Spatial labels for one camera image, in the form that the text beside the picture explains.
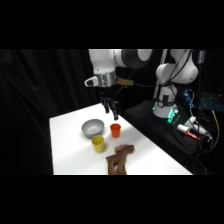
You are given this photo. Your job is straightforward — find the yellow plastic cup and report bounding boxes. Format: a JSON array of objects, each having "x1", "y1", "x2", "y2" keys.
[{"x1": 91, "y1": 134, "x2": 106, "y2": 154}]

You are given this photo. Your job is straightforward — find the grey bowl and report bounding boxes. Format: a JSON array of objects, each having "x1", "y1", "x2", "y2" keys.
[{"x1": 81, "y1": 118, "x2": 106, "y2": 139}]

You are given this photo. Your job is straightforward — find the green lit control box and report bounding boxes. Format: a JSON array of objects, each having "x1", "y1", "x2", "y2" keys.
[{"x1": 166, "y1": 107, "x2": 180, "y2": 125}]

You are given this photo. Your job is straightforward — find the black robot stand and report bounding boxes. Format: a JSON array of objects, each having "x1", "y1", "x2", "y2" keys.
[{"x1": 121, "y1": 98, "x2": 214, "y2": 168}]

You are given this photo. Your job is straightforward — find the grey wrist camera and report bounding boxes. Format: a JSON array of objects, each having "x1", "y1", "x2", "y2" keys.
[{"x1": 84, "y1": 76, "x2": 100, "y2": 89}]

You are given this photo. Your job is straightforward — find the brown plush toy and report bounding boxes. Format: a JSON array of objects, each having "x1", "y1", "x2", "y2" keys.
[{"x1": 105, "y1": 143, "x2": 136, "y2": 176}]

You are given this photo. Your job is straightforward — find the yellow cable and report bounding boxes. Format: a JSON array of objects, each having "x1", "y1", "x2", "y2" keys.
[{"x1": 211, "y1": 109, "x2": 221, "y2": 153}]

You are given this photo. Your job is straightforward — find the blue lit keyboard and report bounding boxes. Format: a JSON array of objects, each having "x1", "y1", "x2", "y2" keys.
[{"x1": 199, "y1": 92, "x2": 224, "y2": 113}]

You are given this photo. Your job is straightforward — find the tan wrist cable connector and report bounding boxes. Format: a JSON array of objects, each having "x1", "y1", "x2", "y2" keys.
[{"x1": 115, "y1": 77, "x2": 135, "y2": 88}]

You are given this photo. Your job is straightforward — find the orange plastic cup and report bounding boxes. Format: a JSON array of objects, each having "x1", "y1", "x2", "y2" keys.
[{"x1": 109, "y1": 123, "x2": 122, "y2": 139}]

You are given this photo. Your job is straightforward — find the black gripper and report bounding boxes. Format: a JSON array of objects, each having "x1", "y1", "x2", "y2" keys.
[{"x1": 98, "y1": 84, "x2": 120, "y2": 122}]

